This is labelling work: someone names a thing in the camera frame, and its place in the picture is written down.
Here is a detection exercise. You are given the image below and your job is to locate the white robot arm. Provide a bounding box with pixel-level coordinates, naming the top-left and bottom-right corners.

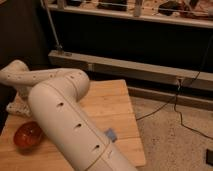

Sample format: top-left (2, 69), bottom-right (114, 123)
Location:
top-left (0, 60), bottom-right (137, 171)

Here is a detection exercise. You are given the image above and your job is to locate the metal pole stand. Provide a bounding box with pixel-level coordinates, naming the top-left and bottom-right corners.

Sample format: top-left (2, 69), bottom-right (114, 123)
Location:
top-left (42, 0), bottom-right (73, 58)

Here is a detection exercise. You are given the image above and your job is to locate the red bowl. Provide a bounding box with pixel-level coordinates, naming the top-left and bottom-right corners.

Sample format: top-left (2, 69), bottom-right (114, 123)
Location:
top-left (13, 121), bottom-right (43, 149)

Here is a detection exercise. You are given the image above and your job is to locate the wooden table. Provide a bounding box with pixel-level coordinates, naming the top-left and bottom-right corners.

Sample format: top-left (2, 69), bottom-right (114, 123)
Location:
top-left (0, 80), bottom-right (146, 171)

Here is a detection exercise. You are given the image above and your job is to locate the white shelf with clutter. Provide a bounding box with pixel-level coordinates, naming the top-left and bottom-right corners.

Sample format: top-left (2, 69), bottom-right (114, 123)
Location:
top-left (40, 0), bottom-right (213, 29)

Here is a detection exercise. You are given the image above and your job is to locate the black box on floor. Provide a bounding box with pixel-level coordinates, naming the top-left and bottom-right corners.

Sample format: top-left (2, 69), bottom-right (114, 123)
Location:
top-left (206, 149), bottom-right (213, 166)

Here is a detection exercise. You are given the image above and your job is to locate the black cable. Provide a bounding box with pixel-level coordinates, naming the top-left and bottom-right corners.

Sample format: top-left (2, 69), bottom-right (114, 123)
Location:
top-left (135, 33), bottom-right (213, 141)

